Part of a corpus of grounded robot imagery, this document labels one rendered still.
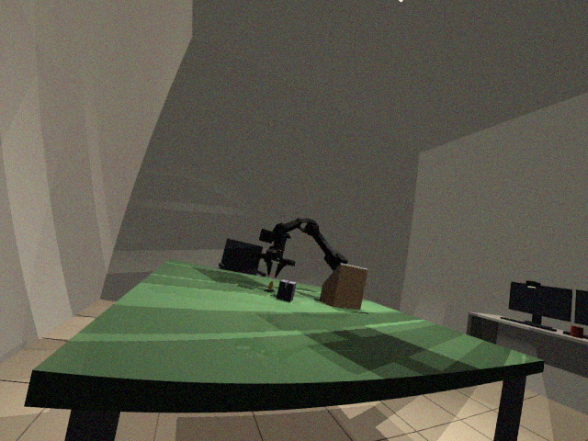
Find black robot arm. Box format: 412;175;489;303
259;218;348;271

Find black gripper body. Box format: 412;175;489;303
256;244;295;266

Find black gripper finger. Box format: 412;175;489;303
275;264;285;277
264;260;273;276

